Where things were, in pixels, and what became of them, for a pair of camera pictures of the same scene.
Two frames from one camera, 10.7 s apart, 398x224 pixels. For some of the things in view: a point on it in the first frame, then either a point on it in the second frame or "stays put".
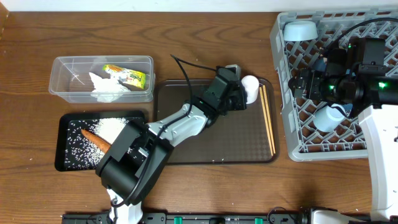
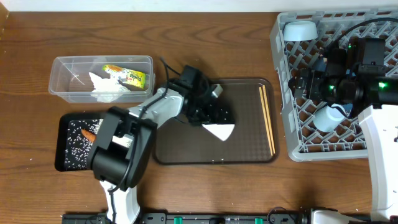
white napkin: [110, 90] stays put
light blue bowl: [300, 30] stays put
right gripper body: [320, 88] stays put
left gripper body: [236, 98] -> [199, 108]
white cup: [251, 84] -> [222, 131]
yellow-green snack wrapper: [132, 78] stays put
